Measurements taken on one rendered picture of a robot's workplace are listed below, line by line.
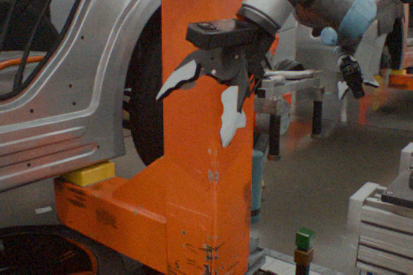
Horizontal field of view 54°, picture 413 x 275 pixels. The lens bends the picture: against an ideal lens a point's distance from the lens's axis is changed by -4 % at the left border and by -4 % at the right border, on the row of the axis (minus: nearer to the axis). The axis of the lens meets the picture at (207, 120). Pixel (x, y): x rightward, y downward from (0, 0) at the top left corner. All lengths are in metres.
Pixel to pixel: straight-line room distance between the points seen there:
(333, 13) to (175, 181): 0.56
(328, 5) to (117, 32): 0.84
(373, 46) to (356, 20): 3.42
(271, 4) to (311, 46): 3.33
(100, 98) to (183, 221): 0.50
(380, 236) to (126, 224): 0.67
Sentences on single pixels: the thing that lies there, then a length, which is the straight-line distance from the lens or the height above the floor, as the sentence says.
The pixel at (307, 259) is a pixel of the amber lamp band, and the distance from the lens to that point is 1.15.
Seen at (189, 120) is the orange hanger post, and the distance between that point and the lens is 0.97.
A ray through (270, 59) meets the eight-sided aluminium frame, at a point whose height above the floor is 1.04.
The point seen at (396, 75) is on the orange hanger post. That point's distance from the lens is 5.08.
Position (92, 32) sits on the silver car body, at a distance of 1.36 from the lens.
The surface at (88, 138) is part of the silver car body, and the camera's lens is 1.35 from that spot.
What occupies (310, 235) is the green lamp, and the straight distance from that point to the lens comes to 1.12.
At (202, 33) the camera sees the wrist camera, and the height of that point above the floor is 1.16.
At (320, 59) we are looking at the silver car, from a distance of 4.01.
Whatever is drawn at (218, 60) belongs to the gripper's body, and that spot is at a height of 1.12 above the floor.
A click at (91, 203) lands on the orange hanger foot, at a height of 0.65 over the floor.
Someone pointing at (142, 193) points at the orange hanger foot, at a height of 0.73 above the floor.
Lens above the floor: 1.17
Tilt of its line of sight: 12 degrees down
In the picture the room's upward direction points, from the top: straight up
